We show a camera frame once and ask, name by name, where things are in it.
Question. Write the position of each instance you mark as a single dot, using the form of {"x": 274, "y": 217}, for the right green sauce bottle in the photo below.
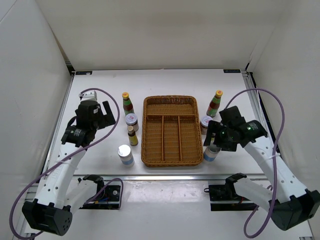
{"x": 214, "y": 104}

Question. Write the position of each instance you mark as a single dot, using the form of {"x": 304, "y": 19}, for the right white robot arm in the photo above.
{"x": 289, "y": 202}

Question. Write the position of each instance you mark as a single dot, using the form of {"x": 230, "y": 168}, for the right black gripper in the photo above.
{"x": 214, "y": 127}

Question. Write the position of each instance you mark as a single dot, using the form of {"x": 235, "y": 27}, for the left small yellow bottle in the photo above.
{"x": 133, "y": 140}

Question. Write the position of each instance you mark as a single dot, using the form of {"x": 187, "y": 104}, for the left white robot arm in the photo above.
{"x": 53, "y": 207}

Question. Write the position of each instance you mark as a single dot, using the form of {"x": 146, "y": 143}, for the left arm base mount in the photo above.
{"x": 110, "y": 194}

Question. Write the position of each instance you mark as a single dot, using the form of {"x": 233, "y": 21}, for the left green sauce bottle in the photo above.
{"x": 127, "y": 104}

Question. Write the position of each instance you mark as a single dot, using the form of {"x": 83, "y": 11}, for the right white-lid jar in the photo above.
{"x": 204, "y": 123}

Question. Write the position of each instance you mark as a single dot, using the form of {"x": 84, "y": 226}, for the left white-lid jar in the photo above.
{"x": 131, "y": 119}

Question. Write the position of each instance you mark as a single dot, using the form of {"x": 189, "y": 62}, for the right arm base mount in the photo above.
{"x": 221, "y": 201}

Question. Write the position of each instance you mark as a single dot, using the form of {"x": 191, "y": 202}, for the green sauce bottle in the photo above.
{"x": 127, "y": 104}
{"x": 214, "y": 104}

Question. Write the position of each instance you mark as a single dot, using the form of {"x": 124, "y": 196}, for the silver-top shaker bottle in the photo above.
{"x": 211, "y": 152}
{"x": 126, "y": 156}

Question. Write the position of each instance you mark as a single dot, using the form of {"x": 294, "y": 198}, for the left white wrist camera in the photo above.
{"x": 88, "y": 96}

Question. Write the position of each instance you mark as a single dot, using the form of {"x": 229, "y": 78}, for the woven wicker basket tray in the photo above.
{"x": 171, "y": 134}

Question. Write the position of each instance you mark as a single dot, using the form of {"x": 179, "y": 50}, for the white-lid jar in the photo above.
{"x": 204, "y": 123}
{"x": 131, "y": 119}

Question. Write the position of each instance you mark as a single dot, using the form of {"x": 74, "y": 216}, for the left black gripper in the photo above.
{"x": 105, "y": 119}

